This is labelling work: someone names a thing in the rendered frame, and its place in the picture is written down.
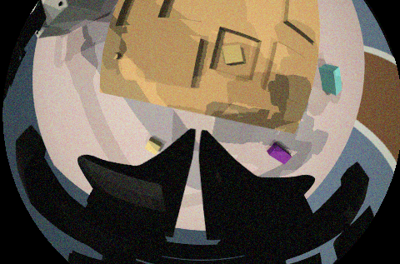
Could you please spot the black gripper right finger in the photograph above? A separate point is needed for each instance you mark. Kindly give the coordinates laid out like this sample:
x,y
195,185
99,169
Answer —
x,y
229,189

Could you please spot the tan puzzle board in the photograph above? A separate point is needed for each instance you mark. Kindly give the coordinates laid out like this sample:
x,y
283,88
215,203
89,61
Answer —
x,y
168,52

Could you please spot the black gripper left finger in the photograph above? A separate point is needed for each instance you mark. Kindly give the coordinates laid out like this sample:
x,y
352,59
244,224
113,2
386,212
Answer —
x,y
157,184

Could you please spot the purple rectangular block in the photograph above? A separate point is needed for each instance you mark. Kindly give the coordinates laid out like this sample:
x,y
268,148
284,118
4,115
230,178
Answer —
x,y
277,152

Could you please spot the teal block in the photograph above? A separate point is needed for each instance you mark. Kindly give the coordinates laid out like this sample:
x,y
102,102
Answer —
x,y
330,79

